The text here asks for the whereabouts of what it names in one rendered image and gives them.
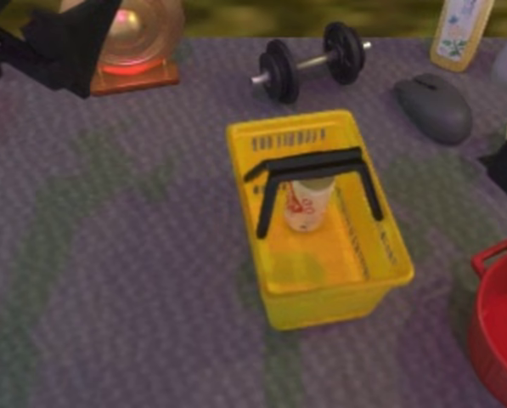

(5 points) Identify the red pot with handle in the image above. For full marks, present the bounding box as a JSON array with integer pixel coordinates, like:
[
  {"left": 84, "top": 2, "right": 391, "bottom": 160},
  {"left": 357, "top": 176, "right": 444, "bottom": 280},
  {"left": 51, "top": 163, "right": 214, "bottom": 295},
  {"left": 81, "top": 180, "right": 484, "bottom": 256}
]
[{"left": 465, "top": 239, "right": 507, "bottom": 407}]

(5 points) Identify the grey computer mouse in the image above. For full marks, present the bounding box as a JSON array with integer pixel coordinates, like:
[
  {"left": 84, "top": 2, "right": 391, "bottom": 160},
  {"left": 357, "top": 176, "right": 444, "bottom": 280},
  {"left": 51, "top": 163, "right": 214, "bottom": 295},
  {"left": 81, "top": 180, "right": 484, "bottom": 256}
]
[{"left": 392, "top": 72, "right": 474, "bottom": 146}]

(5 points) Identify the yellow plastic shopping basket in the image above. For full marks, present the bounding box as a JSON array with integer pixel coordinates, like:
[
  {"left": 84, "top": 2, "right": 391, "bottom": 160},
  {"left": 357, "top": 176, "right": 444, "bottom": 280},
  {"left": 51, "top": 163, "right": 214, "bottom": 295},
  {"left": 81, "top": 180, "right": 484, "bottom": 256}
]
[{"left": 225, "top": 109, "right": 415, "bottom": 332}]

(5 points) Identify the black dumbbell silver bar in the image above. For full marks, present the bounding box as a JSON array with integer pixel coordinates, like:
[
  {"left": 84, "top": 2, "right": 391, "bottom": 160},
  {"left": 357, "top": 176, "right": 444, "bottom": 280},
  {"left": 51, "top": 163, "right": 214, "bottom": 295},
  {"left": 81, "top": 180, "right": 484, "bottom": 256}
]
[{"left": 251, "top": 21, "right": 373, "bottom": 105}]

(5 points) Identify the yellow bottle floral label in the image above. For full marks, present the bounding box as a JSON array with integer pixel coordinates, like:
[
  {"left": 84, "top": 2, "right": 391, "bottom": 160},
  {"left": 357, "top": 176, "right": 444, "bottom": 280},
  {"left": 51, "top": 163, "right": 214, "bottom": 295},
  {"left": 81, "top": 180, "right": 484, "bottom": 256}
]
[{"left": 429, "top": 0, "right": 496, "bottom": 73}]

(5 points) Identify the white paper cup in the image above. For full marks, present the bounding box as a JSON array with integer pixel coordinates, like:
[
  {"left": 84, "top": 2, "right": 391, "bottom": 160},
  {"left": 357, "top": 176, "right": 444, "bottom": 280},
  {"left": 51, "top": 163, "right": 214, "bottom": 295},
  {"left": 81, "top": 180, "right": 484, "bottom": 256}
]
[{"left": 283, "top": 177, "right": 336, "bottom": 233}]

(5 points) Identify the gold round ornament wooden base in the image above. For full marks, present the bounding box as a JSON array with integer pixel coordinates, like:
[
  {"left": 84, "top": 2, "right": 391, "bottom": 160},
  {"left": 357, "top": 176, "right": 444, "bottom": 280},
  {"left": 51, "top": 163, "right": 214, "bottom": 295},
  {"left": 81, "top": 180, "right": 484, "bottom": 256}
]
[{"left": 88, "top": 0, "right": 186, "bottom": 97}]

